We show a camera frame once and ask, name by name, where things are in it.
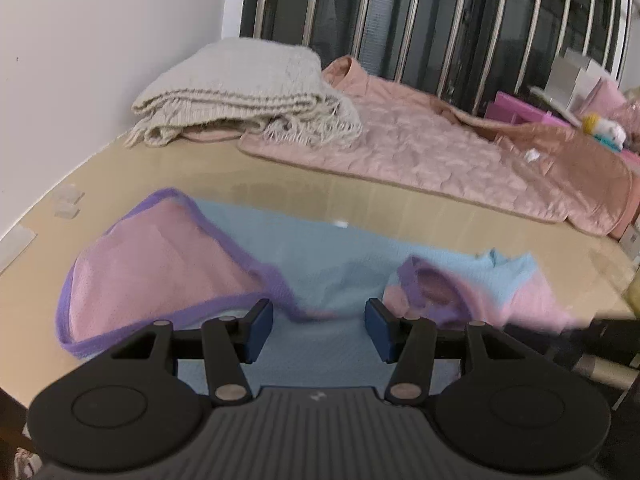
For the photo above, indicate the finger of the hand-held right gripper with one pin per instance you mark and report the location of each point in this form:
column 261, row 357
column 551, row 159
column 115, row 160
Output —
column 595, row 332

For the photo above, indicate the white cardboard boxes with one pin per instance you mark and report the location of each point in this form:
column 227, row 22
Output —
column 575, row 77

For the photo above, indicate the metal window railing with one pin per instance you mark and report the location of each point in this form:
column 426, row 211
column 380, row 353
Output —
column 450, row 15

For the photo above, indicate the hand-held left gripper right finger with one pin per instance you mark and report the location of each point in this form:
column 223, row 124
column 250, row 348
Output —
column 380, row 332

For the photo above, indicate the pink cushion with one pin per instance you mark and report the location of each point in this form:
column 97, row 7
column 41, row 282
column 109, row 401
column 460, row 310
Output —
column 611, row 100

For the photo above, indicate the pink blue purple-trimmed garment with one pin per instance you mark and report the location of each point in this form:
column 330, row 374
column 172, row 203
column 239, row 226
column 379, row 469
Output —
column 310, row 265

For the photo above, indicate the small white paper scrap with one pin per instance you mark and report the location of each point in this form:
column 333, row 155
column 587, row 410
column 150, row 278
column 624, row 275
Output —
column 532, row 156

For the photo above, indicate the pink box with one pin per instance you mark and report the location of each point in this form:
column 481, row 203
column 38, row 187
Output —
column 520, row 110

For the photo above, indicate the clear tape piece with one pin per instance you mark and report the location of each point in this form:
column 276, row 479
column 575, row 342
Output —
column 67, row 201
column 15, row 245

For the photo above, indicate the pink quilted blanket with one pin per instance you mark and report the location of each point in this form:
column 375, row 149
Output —
column 450, row 150

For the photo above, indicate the yellow white plush toy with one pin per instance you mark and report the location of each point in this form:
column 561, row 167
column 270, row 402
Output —
column 607, row 130

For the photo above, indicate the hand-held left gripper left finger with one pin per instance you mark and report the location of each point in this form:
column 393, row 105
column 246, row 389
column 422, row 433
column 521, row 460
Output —
column 257, row 330

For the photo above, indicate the cream knitted fringed blanket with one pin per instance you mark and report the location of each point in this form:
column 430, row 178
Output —
column 240, row 95

